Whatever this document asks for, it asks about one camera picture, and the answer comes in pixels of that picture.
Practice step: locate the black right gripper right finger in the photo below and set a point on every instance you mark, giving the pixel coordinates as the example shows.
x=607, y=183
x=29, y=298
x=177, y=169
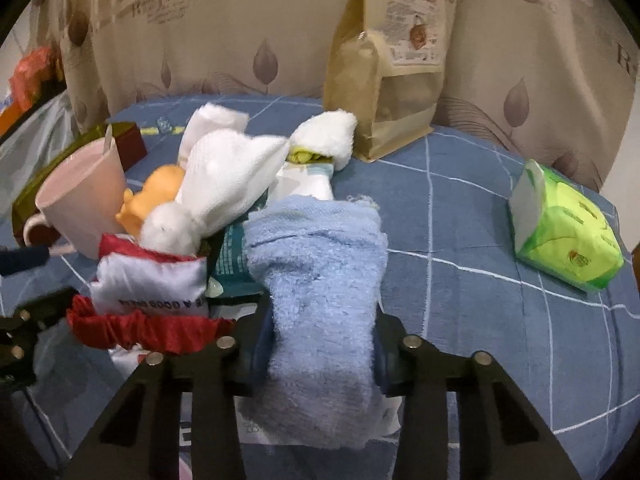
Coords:
x=502, y=436

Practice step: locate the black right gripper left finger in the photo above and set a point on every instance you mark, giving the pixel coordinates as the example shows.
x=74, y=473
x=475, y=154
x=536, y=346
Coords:
x=136, y=436

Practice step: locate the orange rubber toy animal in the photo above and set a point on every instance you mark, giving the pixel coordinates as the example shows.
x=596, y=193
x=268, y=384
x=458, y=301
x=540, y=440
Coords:
x=160, y=187

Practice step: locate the light blue terry towel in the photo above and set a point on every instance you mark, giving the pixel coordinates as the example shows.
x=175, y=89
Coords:
x=322, y=262

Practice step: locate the white fluffy sock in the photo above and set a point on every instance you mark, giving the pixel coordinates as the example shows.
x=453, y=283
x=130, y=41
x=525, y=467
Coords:
x=327, y=137

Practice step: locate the pale green plastic sheet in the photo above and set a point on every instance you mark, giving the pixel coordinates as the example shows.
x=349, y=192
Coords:
x=44, y=135

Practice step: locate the teal white printed cloth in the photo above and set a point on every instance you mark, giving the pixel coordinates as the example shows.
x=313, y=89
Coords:
x=228, y=276

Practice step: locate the white spoon in mug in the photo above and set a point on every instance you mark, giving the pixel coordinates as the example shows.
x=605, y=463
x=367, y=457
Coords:
x=108, y=140

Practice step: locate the green tissue pack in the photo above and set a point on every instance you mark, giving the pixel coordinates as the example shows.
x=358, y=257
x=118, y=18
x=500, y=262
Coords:
x=560, y=231

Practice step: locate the orange plastic bag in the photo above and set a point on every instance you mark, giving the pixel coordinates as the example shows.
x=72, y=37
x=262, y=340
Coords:
x=39, y=75

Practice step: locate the beige leaf print curtain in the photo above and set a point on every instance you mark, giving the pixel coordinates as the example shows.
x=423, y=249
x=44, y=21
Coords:
x=551, y=80

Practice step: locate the brown kraft paper bag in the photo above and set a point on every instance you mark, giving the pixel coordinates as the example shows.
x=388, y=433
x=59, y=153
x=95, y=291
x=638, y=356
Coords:
x=387, y=67

